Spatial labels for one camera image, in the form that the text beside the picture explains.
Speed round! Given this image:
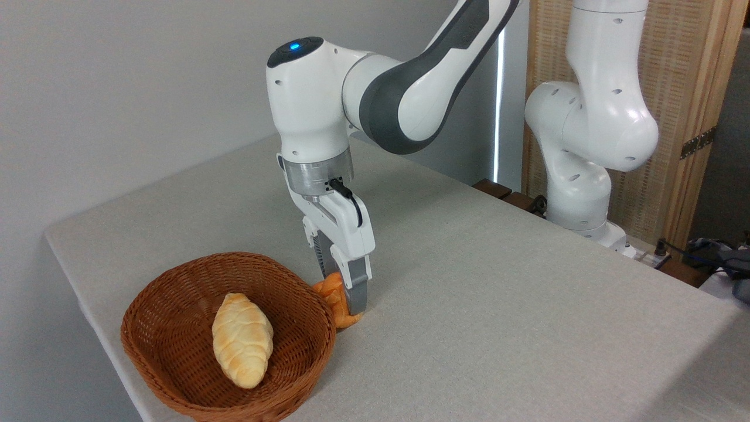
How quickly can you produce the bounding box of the blue grey cable bundle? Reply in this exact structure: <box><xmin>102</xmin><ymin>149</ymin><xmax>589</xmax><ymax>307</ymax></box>
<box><xmin>656</xmin><ymin>236</ymin><xmax>750</xmax><ymax>304</ymax></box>

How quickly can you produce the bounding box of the small orange bread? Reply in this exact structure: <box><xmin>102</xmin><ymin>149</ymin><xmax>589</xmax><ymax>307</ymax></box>
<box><xmin>311</xmin><ymin>272</ymin><xmax>364</xmax><ymax>329</ymax></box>

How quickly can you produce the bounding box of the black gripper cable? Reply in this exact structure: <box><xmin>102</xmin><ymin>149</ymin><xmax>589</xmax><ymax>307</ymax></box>
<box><xmin>329</xmin><ymin>178</ymin><xmax>364</xmax><ymax>229</ymax></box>

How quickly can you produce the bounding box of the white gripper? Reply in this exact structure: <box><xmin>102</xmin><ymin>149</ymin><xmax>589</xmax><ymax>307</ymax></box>
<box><xmin>277</xmin><ymin>154</ymin><xmax>376</xmax><ymax>316</ymax></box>

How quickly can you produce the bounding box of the wooden rattan folding screen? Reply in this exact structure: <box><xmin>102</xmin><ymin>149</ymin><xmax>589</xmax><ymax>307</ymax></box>
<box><xmin>521</xmin><ymin>0</ymin><xmax>750</xmax><ymax>254</ymax></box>

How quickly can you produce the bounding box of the dark brown wooden block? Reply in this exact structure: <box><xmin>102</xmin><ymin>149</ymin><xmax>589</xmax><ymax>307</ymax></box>
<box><xmin>661</xmin><ymin>258</ymin><xmax>711</xmax><ymax>288</ymax></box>
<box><xmin>472</xmin><ymin>178</ymin><xmax>513</xmax><ymax>200</ymax></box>
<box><xmin>502</xmin><ymin>191</ymin><xmax>537</xmax><ymax>214</ymax></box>

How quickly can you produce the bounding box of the long pale bread roll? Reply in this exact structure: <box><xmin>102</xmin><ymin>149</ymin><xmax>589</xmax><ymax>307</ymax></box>
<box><xmin>212</xmin><ymin>292</ymin><xmax>275</xmax><ymax>390</ymax></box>

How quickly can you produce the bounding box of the brown wicker basket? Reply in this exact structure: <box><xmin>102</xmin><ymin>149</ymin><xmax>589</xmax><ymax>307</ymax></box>
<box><xmin>121</xmin><ymin>252</ymin><xmax>338</xmax><ymax>422</ymax></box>

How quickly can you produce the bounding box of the metal screen hinge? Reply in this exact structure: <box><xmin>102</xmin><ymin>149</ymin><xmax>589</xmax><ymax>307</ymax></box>
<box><xmin>680</xmin><ymin>126</ymin><xmax>717</xmax><ymax>161</ymax></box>

